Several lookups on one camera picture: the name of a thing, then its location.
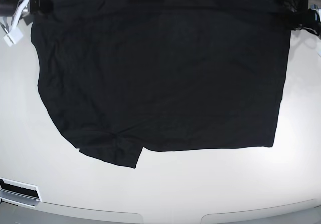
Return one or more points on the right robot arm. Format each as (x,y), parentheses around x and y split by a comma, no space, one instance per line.
(10,7)

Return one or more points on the black t-shirt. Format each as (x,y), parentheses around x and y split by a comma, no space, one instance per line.
(117,76)

